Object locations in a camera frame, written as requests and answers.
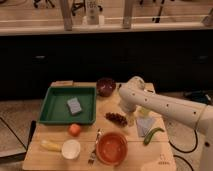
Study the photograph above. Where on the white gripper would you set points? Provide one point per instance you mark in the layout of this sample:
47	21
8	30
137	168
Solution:
129	108

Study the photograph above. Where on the bunch of dark grapes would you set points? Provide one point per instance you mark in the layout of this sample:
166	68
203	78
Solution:
116	118

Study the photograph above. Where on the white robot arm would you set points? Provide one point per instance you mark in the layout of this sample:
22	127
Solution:
195	115

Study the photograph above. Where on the red bowl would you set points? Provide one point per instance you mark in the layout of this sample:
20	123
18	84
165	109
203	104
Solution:
111	148

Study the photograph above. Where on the dark maroon bowl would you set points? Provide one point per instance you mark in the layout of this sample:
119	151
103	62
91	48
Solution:
105	86

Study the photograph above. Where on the light green cup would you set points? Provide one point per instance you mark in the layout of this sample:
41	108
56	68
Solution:
144	112

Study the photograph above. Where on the grey cloth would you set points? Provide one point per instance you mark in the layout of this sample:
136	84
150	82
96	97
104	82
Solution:
144	124

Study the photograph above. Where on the green cucumber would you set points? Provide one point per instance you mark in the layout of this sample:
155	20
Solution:
149	136

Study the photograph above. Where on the metal fork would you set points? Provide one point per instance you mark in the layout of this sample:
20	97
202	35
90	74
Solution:
93	153

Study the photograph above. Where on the blue-grey sponge in tray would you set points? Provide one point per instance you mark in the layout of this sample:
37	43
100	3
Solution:
74	106

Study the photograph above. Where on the orange fruit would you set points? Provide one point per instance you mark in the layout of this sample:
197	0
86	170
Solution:
74	130

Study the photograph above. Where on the dark blue object on floor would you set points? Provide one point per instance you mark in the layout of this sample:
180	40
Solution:
198	96

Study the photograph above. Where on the green plastic tray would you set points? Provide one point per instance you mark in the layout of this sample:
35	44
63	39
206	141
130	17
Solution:
66	105

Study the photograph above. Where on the yellow corn cob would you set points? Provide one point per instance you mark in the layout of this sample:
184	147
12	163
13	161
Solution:
50	146

